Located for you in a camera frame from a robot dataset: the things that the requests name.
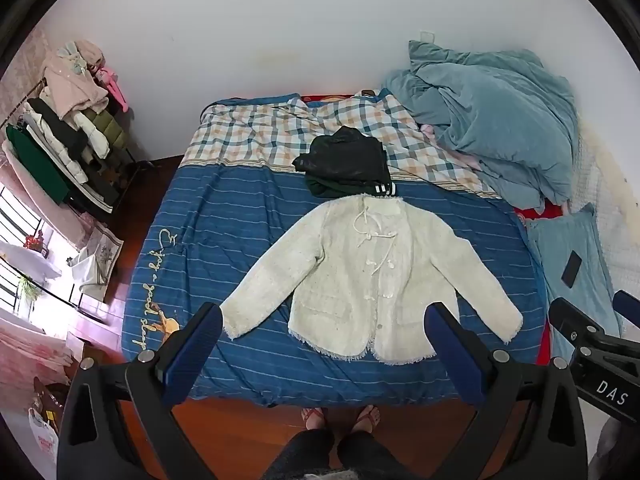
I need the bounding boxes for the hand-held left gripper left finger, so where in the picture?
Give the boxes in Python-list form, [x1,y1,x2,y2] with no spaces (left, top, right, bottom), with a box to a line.
[56,302,224,480]

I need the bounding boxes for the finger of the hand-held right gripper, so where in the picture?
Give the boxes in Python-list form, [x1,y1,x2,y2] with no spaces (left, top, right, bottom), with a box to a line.
[548,297,623,356]
[613,289,640,319]

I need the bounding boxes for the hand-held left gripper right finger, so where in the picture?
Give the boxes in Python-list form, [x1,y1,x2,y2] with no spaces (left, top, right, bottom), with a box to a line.
[423,302,589,480]

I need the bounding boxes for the white fuzzy jacket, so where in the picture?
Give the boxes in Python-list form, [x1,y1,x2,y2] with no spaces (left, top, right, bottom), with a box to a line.
[219,196,524,365]

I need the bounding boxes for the black clothes rack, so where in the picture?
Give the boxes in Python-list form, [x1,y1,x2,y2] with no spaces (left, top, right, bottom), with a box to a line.
[2,60,157,221]

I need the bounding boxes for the black phone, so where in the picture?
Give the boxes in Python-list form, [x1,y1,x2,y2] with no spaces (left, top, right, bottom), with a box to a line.
[560,251,584,289]

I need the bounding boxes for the light blue pillow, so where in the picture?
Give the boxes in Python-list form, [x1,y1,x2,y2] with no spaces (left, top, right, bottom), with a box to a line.
[525,203,627,342]

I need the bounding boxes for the person's right foot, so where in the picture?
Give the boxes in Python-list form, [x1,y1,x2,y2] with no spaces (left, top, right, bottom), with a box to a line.
[352,403,382,436]

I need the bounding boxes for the person's foot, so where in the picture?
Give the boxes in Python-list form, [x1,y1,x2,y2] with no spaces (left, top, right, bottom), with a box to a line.
[352,403,382,436]
[300,407,329,434]

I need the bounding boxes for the red cloth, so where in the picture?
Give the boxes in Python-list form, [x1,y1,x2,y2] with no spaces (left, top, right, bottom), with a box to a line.
[512,197,553,367]

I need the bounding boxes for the white lace cloth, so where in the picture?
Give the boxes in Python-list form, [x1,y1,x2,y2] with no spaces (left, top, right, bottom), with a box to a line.
[570,120,640,292]

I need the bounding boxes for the floral bag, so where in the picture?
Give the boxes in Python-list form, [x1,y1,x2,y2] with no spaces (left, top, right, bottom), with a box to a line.
[75,224,125,304]

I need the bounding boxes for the person's left foot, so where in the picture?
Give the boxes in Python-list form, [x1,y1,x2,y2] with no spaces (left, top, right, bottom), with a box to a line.
[300,407,329,434]

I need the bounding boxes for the brown box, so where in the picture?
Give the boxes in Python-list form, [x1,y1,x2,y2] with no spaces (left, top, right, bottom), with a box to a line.
[32,379,69,412]

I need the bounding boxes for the person's dark pants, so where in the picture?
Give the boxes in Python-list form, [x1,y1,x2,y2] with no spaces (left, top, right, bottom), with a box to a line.
[262,427,402,480]

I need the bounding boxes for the white plastic bag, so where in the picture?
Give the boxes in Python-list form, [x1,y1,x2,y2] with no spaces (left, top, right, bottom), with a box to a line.
[27,404,62,469]

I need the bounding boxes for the dark green striped garment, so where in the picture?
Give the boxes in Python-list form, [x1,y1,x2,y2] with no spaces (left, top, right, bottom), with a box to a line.
[306,174,399,200]

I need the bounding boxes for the plaid quilt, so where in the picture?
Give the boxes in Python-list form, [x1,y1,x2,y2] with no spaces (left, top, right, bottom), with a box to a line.
[180,91,502,202]

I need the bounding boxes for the teal comforter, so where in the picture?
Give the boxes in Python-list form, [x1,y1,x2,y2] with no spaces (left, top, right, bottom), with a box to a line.
[382,40,582,212]

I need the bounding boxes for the pale pink cloth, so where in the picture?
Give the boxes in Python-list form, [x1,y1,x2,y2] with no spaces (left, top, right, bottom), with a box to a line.
[419,123,484,172]

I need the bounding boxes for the black leather jacket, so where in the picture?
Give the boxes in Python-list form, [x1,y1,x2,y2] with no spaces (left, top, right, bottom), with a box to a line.
[292,126,389,187]

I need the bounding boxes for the black window grille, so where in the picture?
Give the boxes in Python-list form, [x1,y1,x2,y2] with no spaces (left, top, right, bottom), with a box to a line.
[0,184,57,312]

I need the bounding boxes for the white puffer jacket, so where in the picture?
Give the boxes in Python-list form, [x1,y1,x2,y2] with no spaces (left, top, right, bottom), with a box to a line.
[22,100,112,187]

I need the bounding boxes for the olive puffer jacket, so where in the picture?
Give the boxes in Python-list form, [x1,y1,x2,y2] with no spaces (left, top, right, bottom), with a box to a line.
[82,104,124,154]

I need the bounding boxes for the black garment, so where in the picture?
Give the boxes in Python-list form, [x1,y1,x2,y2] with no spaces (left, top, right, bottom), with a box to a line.
[27,97,92,162]

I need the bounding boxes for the pink hangers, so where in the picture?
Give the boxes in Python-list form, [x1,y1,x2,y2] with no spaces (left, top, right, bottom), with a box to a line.
[97,64,129,114]

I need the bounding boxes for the pink coat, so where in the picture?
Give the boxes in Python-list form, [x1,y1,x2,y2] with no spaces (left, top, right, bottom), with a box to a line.
[40,40,109,122]

